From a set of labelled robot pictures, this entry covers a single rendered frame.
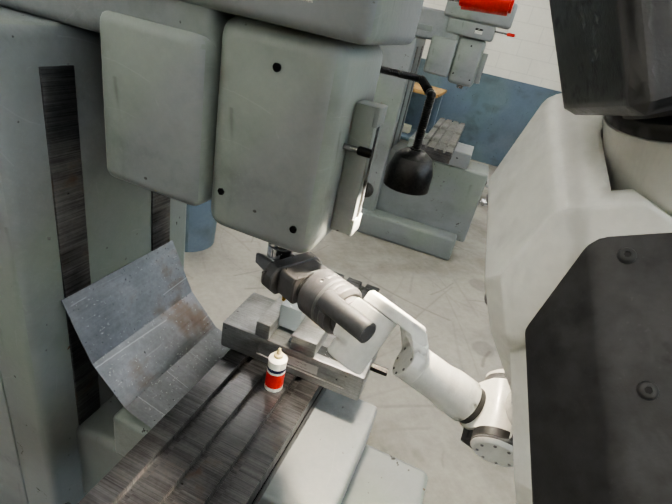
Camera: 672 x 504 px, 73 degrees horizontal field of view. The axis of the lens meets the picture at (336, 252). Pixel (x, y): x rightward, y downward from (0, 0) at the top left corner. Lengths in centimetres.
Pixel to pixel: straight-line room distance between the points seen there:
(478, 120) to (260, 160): 665
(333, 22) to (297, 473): 82
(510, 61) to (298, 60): 660
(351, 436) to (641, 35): 100
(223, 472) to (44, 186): 58
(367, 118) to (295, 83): 12
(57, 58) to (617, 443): 85
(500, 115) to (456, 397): 661
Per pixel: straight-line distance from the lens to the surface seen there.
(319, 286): 74
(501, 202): 30
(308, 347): 102
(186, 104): 72
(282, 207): 69
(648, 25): 20
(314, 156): 65
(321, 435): 109
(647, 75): 20
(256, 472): 92
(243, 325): 109
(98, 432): 125
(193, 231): 320
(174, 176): 76
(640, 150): 26
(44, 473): 134
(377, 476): 122
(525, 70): 718
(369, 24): 59
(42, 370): 110
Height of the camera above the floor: 167
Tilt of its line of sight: 28 degrees down
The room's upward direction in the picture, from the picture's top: 12 degrees clockwise
